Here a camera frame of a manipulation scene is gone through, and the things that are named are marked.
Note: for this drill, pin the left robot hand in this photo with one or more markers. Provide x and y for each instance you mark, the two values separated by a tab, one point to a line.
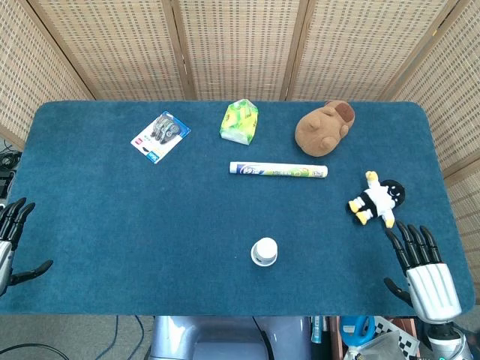
5	258

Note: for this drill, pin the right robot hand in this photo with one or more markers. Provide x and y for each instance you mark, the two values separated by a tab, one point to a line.
431	285

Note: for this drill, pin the white paper cup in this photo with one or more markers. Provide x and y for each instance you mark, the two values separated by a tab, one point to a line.
265	249

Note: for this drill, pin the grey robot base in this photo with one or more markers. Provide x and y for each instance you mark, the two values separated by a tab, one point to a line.
230	337

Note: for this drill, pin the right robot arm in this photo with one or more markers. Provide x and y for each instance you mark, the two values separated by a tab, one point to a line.
448	339

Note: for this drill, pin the checkerboard calibration board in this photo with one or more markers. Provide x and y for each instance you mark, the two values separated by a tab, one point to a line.
397	335

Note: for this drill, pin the black white penguin plush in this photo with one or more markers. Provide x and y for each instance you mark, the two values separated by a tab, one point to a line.
378	200

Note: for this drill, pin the brown capybara plush toy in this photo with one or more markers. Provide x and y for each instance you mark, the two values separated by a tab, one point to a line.
323	128

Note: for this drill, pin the blue card blister pack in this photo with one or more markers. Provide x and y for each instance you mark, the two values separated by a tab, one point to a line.
160	137

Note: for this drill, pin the blue table mat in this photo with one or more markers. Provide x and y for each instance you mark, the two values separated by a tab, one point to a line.
232	210

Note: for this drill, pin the green tissue pack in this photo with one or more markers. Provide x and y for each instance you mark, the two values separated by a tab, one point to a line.
240	122

